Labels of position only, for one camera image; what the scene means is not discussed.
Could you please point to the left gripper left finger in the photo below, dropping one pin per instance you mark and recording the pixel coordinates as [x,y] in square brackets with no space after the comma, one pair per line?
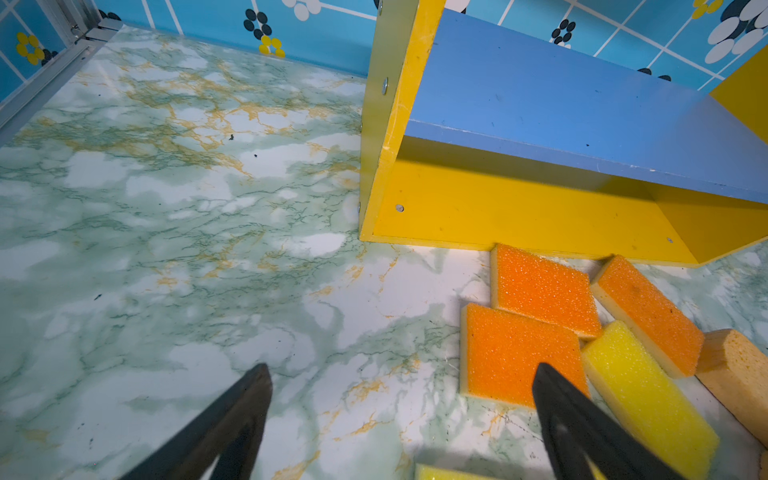
[224,438]

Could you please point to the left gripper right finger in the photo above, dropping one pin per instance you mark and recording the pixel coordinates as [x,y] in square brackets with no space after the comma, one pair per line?
[577,434]

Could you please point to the yellow sponge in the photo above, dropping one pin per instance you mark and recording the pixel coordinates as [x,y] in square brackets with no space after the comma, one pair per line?
[428,472]
[647,403]

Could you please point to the orange sponge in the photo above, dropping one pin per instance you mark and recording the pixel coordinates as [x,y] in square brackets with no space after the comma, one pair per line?
[500,353]
[532,286]
[669,336]

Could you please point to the yellow shelf with coloured boards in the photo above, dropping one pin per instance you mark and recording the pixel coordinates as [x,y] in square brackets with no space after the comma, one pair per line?
[475,135]

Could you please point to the tan sponge right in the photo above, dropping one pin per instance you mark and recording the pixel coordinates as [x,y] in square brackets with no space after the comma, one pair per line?
[734,370]

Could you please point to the left aluminium corner post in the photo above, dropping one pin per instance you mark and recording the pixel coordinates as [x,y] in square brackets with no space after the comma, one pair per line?
[43,44]

